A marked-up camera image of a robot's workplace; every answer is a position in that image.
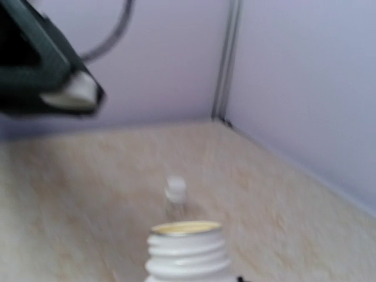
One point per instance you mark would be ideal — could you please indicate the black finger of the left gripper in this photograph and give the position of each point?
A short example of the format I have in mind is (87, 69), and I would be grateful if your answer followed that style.
(36, 58)
(79, 95)

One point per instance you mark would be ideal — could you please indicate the white pill bottle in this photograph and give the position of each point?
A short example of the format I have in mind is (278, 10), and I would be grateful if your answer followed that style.
(188, 251)
(176, 198)

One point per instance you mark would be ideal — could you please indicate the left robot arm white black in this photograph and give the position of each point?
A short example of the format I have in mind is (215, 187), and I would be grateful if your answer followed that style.
(112, 39)

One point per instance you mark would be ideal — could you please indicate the left aluminium frame post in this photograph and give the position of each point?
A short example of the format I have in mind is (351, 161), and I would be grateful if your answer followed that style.
(225, 74)

